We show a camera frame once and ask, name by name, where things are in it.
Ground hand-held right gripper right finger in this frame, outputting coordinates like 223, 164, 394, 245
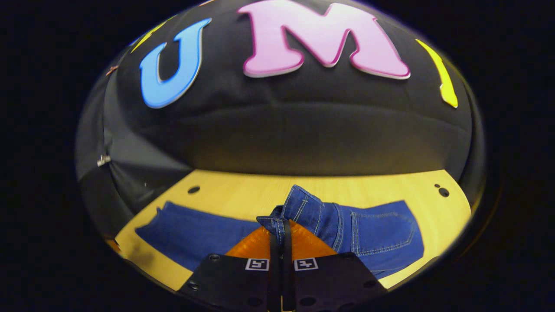
283, 220, 389, 312

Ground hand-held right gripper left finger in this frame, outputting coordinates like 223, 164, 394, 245
177, 220, 282, 312

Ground blue denim jeans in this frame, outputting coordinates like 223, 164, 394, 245
134, 184, 425, 280

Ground black backdrop cloth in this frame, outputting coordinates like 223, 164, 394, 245
75, 0, 486, 243

